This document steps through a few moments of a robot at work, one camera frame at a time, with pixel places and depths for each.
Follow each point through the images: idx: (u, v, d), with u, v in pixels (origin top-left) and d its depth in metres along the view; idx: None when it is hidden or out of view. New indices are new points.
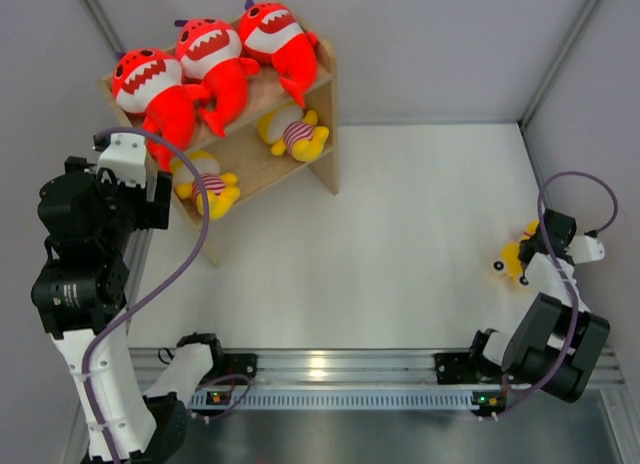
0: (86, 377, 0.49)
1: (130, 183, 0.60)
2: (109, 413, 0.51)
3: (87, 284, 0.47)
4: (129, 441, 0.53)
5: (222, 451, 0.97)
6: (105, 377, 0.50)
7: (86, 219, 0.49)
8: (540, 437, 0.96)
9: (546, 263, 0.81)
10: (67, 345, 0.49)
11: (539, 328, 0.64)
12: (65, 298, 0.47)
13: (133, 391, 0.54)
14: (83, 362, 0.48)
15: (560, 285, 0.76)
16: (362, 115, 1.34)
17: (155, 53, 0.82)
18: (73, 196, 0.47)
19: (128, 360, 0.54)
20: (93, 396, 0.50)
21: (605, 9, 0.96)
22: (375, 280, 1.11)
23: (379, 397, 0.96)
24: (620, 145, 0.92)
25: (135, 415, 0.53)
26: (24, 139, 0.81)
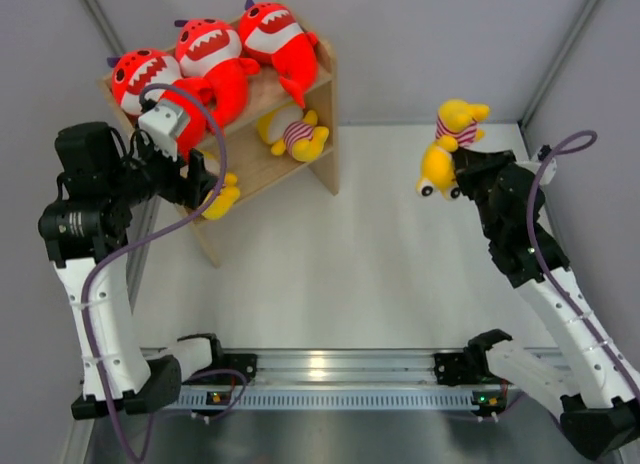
0: (85, 306, 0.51)
1: (165, 152, 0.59)
2: (105, 347, 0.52)
3: (91, 214, 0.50)
4: (123, 379, 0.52)
5: (221, 451, 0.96)
6: (104, 309, 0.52)
7: (97, 158, 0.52)
8: (542, 438, 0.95)
9: (555, 305, 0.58)
10: (69, 273, 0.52)
11: (617, 438, 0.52)
12: (70, 226, 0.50)
13: (130, 332, 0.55)
14: (84, 289, 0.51)
15: (596, 350, 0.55)
16: (361, 116, 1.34)
17: (152, 52, 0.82)
18: (86, 133, 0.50)
19: (126, 303, 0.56)
20: (90, 326, 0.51)
21: (604, 9, 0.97)
22: (375, 280, 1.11)
23: (380, 397, 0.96)
24: (620, 144, 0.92)
25: (131, 353, 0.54)
26: (22, 136, 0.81)
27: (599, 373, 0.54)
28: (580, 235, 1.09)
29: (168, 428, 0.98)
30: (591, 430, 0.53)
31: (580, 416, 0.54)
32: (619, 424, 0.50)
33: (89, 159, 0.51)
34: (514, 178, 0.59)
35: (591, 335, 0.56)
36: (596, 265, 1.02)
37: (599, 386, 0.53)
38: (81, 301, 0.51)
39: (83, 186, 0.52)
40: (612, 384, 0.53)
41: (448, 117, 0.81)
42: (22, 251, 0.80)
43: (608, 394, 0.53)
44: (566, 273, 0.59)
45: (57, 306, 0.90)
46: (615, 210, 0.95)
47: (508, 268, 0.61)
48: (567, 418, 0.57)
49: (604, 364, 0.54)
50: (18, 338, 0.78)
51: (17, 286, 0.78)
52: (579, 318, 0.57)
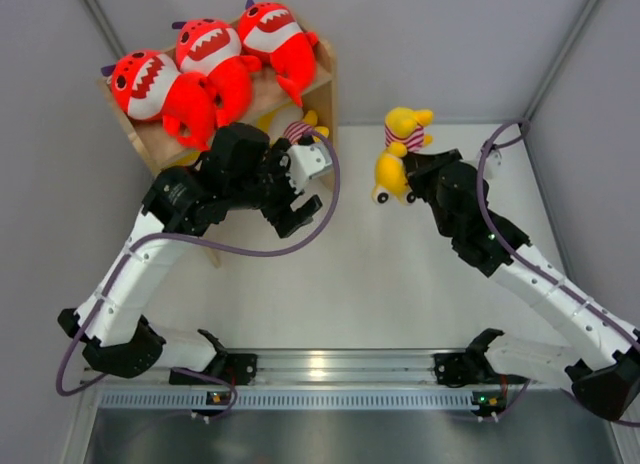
0: (128, 252, 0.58)
1: (291, 181, 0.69)
2: (114, 295, 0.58)
3: (191, 198, 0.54)
4: (102, 328, 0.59)
5: (220, 451, 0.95)
6: (136, 267, 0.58)
7: (236, 162, 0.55)
8: (542, 437, 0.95)
9: (531, 281, 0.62)
10: (142, 222, 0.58)
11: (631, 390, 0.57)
12: (171, 192, 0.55)
13: (141, 298, 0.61)
14: (139, 241, 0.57)
15: (582, 312, 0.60)
16: (361, 116, 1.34)
17: (147, 53, 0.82)
18: (240, 139, 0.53)
19: (158, 274, 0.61)
20: (119, 269, 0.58)
21: (604, 9, 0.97)
22: (375, 281, 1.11)
23: (380, 397, 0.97)
24: (619, 145, 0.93)
25: (126, 314, 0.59)
26: (23, 136, 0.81)
27: (591, 334, 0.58)
28: (580, 236, 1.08)
29: (168, 428, 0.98)
30: (604, 390, 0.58)
31: (592, 380, 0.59)
32: (628, 376, 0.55)
33: (231, 159, 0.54)
34: (455, 173, 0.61)
35: (573, 299, 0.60)
36: (595, 266, 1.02)
37: (597, 347, 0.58)
38: (129, 247, 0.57)
39: (210, 171, 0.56)
40: (607, 340, 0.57)
41: (395, 122, 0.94)
42: (23, 250, 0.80)
43: (608, 351, 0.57)
44: (529, 248, 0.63)
45: (58, 307, 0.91)
46: (616, 210, 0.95)
47: (477, 260, 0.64)
48: (578, 386, 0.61)
49: (594, 323, 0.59)
50: (18, 337, 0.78)
51: (17, 286, 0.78)
52: (556, 287, 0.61)
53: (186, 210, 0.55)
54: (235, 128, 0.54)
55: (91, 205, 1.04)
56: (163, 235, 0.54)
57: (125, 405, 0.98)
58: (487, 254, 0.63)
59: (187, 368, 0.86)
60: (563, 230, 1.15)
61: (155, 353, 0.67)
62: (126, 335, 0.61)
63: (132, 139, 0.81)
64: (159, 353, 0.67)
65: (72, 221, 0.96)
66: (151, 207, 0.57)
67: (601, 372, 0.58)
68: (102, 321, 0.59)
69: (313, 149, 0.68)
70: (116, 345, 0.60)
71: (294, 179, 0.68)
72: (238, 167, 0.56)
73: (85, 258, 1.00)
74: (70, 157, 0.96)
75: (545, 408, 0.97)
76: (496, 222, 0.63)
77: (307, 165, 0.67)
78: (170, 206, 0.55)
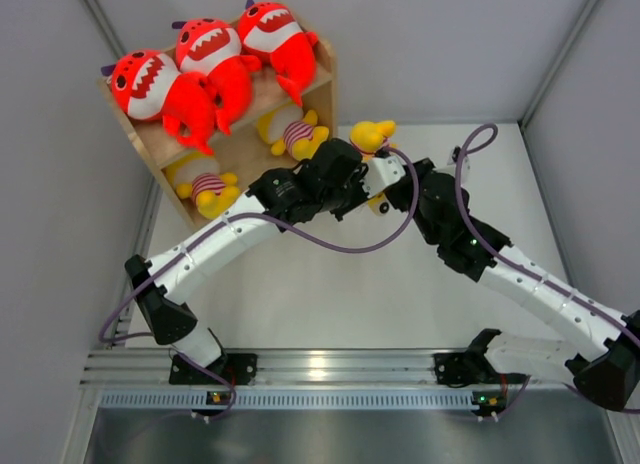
0: (227, 220, 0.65)
1: (365, 188, 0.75)
2: (197, 253, 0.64)
3: (292, 198, 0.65)
4: (173, 276, 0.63)
5: (221, 451, 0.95)
6: (227, 236, 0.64)
7: (331, 172, 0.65)
8: (542, 437, 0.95)
9: (516, 280, 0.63)
10: (242, 201, 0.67)
11: (627, 379, 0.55)
12: (280, 188, 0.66)
13: (213, 267, 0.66)
14: (239, 216, 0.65)
15: (569, 304, 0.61)
16: (361, 115, 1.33)
17: (146, 53, 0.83)
18: (342, 154, 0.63)
19: (235, 253, 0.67)
20: (210, 232, 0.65)
21: (604, 9, 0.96)
22: (376, 281, 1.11)
23: (380, 397, 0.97)
24: (619, 145, 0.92)
25: (196, 275, 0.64)
26: (24, 135, 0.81)
27: (581, 324, 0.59)
28: (580, 235, 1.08)
29: (168, 427, 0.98)
30: (603, 381, 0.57)
31: (591, 373, 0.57)
32: (622, 364, 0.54)
33: (329, 168, 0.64)
34: (437, 184, 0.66)
35: (559, 292, 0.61)
36: (596, 266, 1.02)
37: (588, 337, 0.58)
38: (228, 217, 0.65)
39: (309, 176, 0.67)
40: (598, 329, 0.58)
41: (362, 140, 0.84)
42: (22, 249, 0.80)
43: (598, 339, 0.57)
44: (511, 249, 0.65)
45: (58, 306, 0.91)
46: (616, 210, 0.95)
47: (463, 266, 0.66)
48: (579, 379, 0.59)
49: (582, 314, 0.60)
50: (18, 337, 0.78)
51: (16, 285, 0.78)
52: (541, 282, 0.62)
53: (287, 205, 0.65)
54: (336, 143, 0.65)
55: (91, 204, 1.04)
56: (265, 216, 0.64)
57: (125, 404, 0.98)
58: (472, 259, 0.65)
59: (191, 360, 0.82)
60: (564, 229, 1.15)
61: (190, 327, 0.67)
62: (180, 298, 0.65)
63: (132, 139, 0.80)
64: (191, 328, 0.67)
65: (71, 221, 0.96)
66: (257, 192, 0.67)
67: (594, 364, 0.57)
68: (176, 272, 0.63)
69: (391, 162, 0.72)
70: (171, 303, 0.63)
71: (369, 185, 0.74)
72: (332, 177, 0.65)
73: (85, 257, 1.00)
74: (69, 156, 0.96)
75: (545, 408, 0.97)
76: (478, 228, 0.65)
77: (384, 177, 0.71)
78: (273, 198, 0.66)
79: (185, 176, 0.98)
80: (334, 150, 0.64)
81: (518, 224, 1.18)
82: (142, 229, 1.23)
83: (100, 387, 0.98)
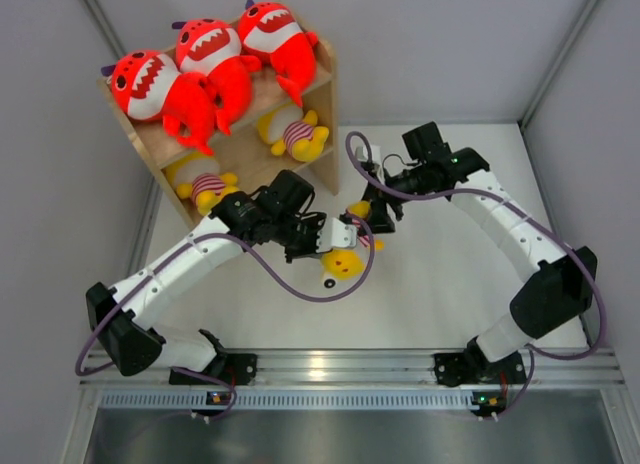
0: (193, 241, 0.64)
1: (318, 241, 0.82)
2: (164, 274, 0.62)
3: (256, 217, 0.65)
4: (141, 300, 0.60)
5: (222, 451, 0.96)
6: (193, 255, 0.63)
7: (290, 197, 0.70)
8: (540, 438, 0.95)
9: (480, 199, 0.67)
10: (207, 224, 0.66)
11: (554, 299, 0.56)
12: (243, 207, 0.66)
13: (180, 288, 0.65)
14: (205, 236, 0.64)
15: (521, 225, 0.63)
16: (362, 116, 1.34)
17: (147, 53, 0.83)
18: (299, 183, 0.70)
19: (202, 273, 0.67)
20: (175, 253, 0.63)
21: (604, 9, 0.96)
22: (376, 282, 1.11)
23: (380, 397, 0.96)
24: (620, 145, 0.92)
25: (164, 296, 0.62)
26: (23, 134, 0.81)
27: (524, 244, 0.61)
28: (580, 236, 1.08)
29: (168, 427, 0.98)
30: (534, 303, 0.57)
31: (524, 291, 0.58)
32: (549, 281, 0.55)
33: (288, 193, 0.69)
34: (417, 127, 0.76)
35: (514, 215, 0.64)
36: None
37: (527, 255, 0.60)
38: (193, 239, 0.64)
39: (268, 200, 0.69)
40: (538, 250, 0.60)
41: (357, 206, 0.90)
42: (23, 250, 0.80)
43: (535, 258, 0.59)
44: (486, 174, 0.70)
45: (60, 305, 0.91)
46: (615, 210, 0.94)
47: (440, 182, 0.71)
48: (514, 303, 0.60)
49: (529, 236, 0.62)
50: (17, 337, 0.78)
51: (15, 286, 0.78)
52: (501, 204, 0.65)
53: (249, 225, 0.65)
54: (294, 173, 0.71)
55: (91, 204, 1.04)
56: (229, 236, 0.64)
57: (125, 404, 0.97)
58: (447, 175, 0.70)
59: (186, 368, 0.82)
60: (564, 229, 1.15)
61: (154, 354, 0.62)
62: (170, 298, 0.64)
63: (132, 139, 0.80)
64: (157, 354, 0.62)
65: (71, 221, 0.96)
66: (220, 213, 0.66)
67: (529, 283, 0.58)
68: (143, 295, 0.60)
69: (347, 229, 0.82)
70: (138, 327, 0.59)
71: (321, 240, 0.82)
72: (290, 203, 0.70)
73: (86, 258, 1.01)
74: (70, 158, 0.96)
75: (545, 409, 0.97)
76: (460, 154, 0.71)
77: (335, 238, 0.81)
78: (235, 220, 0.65)
79: (186, 177, 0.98)
80: (292, 178, 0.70)
81: None
82: (143, 228, 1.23)
83: (100, 387, 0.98)
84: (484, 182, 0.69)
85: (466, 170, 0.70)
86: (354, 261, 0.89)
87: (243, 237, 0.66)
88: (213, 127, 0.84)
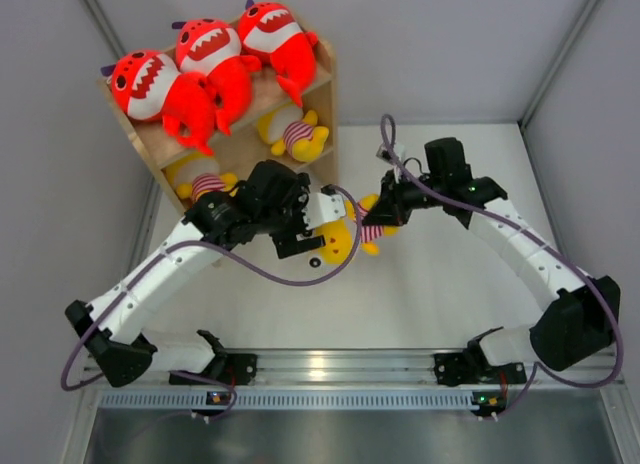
0: (165, 252, 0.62)
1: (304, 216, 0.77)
2: (139, 288, 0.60)
3: (231, 220, 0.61)
4: (118, 318, 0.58)
5: (222, 451, 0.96)
6: (168, 265, 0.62)
7: (269, 191, 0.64)
8: (541, 438, 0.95)
9: (497, 226, 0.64)
10: (179, 231, 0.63)
11: (574, 329, 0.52)
12: (217, 210, 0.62)
13: (160, 298, 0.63)
14: (176, 245, 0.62)
15: (540, 253, 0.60)
16: (362, 116, 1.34)
17: (147, 53, 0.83)
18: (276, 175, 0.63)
19: (181, 279, 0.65)
20: (149, 267, 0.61)
21: (604, 9, 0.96)
22: (377, 282, 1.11)
23: (381, 397, 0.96)
24: (620, 145, 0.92)
25: (142, 312, 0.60)
26: (24, 134, 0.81)
27: (543, 272, 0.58)
28: (580, 236, 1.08)
29: (168, 427, 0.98)
30: (553, 334, 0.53)
31: (543, 322, 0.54)
32: (569, 311, 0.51)
33: (266, 188, 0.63)
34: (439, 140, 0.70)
35: (532, 242, 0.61)
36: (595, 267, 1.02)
37: (545, 283, 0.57)
38: (164, 250, 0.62)
39: (246, 196, 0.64)
40: (557, 278, 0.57)
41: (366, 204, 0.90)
42: (23, 249, 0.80)
43: (553, 287, 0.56)
44: (504, 202, 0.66)
45: (60, 305, 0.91)
46: (615, 210, 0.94)
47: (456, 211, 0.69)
48: (534, 333, 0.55)
49: (548, 265, 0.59)
50: (17, 337, 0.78)
51: (15, 286, 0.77)
52: (519, 232, 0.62)
53: (224, 228, 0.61)
54: (272, 163, 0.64)
55: (91, 204, 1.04)
56: (202, 243, 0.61)
57: (124, 404, 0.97)
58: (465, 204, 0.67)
59: (184, 369, 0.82)
60: (564, 229, 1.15)
61: (146, 364, 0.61)
62: (150, 310, 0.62)
63: (132, 139, 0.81)
64: (148, 363, 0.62)
65: (71, 221, 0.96)
66: (194, 218, 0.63)
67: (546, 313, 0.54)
68: (119, 313, 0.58)
69: (335, 201, 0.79)
70: (119, 343, 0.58)
71: (310, 217, 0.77)
72: (270, 198, 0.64)
73: (86, 258, 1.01)
74: (70, 158, 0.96)
75: (545, 409, 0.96)
76: (480, 181, 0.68)
77: (326, 214, 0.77)
78: (210, 223, 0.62)
79: (186, 177, 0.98)
80: (269, 170, 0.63)
81: None
82: (142, 228, 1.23)
83: (101, 387, 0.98)
84: (503, 209, 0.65)
85: (485, 198, 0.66)
86: (345, 242, 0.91)
87: (220, 240, 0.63)
88: (213, 127, 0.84)
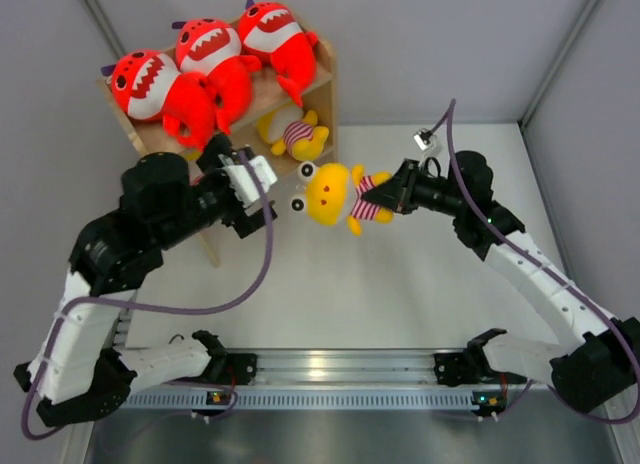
0: (60, 314, 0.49)
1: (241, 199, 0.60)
2: (56, 355, 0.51)
3: (112, 258, 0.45)
4: (51, 388, 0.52)
5: (221, 451, 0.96)
6: (73, 327, 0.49)
7: (150, 204, 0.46)
8: (541, 438, 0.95)
9: (517, 262, 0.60)
10: (70, 282, 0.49)
11: (601, 375, 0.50)
12: (94, 251, 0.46)
13: (90, 349, 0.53)
14: (69, 305, 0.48)
15: (562, 293, 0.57)
16: (362, 115, 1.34)
17: (147, 53, 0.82)
18: (148, 183, 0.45)
19: (105, 324, 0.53)
20: (55, 331, 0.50)
21: (604, 9, 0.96)
22: (377, 282, 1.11)
23: (380, 397, 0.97)
24: (620, 144, 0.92)
25: (73, 372, 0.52)
26: (23, 133, 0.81)
27: (567, 314, 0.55)
28: (580, 236, 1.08)
29: (169, 427, 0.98)
30: (579, 377, 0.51)
31: (566, 364, 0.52)
32: (595, 356, 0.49)
33: (141, 204, 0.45)
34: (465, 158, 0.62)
35: (553, 280, 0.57)
36: (595, 267, 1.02)
37: (570, 327, 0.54)
38: (60, 313, 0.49)
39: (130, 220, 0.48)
40: (581, 322, 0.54)
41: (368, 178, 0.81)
42: (22, 249, 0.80)
43: (579, 332, 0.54)
44: (523, 235, 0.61)
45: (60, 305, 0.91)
46: (616, 210, 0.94)
47: (473, 241, 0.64)
48: (556, 373, 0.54)
49: (572, 306, 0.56)
50: (17, 336, 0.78)
51: (15, 285, 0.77)
52: (541, 269, 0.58)
53: (108, 272, 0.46)
54: (142, 167, 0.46)
55: (90, 204, 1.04)
56: (88, 299, 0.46)
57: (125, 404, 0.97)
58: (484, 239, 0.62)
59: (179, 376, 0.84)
60: (564, 229, 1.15)
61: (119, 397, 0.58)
62: (85, 364, 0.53)
63: (132, 139, 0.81)
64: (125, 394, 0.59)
65: (70, 220, 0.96)
66: (77, 266, 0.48)
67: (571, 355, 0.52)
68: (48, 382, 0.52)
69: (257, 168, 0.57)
70: (64, 404, 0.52)
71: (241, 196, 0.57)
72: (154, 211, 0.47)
73: None
74: (70, 157, 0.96)
75: (545, 409, 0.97)
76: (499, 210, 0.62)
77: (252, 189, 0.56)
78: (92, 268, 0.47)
79: None
80: (139, 179, 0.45)
81: None
82: None
83: None
84: (522, 242, 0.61)
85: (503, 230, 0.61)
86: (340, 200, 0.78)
87: (112, 283, 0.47)
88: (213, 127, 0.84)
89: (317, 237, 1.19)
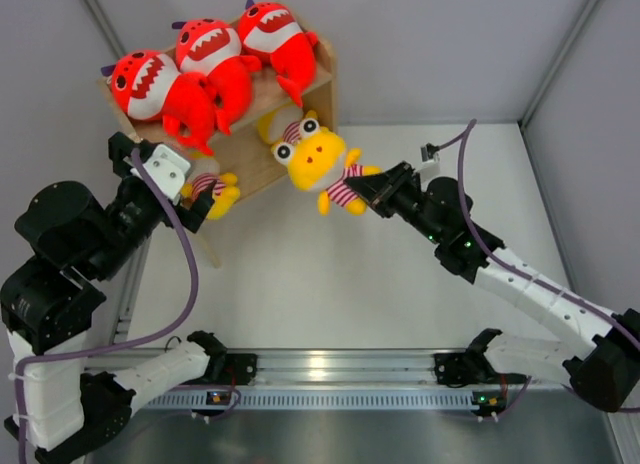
0: (15, 376, 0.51)
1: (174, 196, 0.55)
2: (32, 411, 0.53)
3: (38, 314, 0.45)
4: (41, 437, 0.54)
5: (221, 451, 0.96)
6: (35, 384, 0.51)
7: (60, 246, 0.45)
8: (541, 438, 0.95)
9: (507, 280, 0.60)
10: (15, 344, 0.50)
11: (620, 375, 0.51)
12: (20, 309, 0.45)
13: (66, 395, 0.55)
14: (21, 366, 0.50)
15: (560, 302, 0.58)
16: (362, 115, 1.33)
17: (147, 53, 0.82)
18: (44, 227, 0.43)
19: (70, 371, 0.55)
20: (21, 391, 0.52)
21: (604, 8, 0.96)
22: (377, 282, 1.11)
23: (380, 397, 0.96)
24: (620, 143, 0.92)
25: (56, 418, 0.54)
26: (23, 133, 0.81)
27: (571, 322, 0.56)
28: (580, 236, 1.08)
29: (169, 427, 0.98)
30: (599, 380, 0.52)
31: (583, 369, 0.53)
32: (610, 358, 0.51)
33: (48, 252, 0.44)
34: (442, 191, 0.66)
35: (549, 291, 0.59)
36: (596, 266, 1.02)
37: (577, 333, 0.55)
38: (16, 375, 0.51)
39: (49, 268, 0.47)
40: (587, 326, 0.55)
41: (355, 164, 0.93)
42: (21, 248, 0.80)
43: (587, 336, 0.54)
44: (504, 250, 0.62)
45: None
46: (616, 209, 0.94)
47: (459, 268, 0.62)
48: (575, 379, 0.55)
49: (572, 312, 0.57)
50: None
51: None
52: (532, 282, 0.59)
53: (38, 326, 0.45)
54: (35, 215, 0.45)
55: None
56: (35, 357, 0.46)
57: None
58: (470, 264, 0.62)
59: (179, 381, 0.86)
60: (564, 229, 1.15)
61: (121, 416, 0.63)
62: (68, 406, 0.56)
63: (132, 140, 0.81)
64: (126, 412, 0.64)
65: None
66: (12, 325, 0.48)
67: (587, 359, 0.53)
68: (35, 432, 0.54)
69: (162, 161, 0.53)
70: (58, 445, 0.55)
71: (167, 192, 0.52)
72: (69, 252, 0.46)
73: None
74: (70, 157, 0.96)
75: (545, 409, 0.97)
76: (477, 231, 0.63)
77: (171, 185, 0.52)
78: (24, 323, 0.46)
79: None
80: (34, 228, 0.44)
81: (518, 225, 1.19)
82: None
83: None
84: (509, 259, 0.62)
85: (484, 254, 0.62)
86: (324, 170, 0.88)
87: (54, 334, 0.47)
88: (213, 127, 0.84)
89: (317, 236, 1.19)
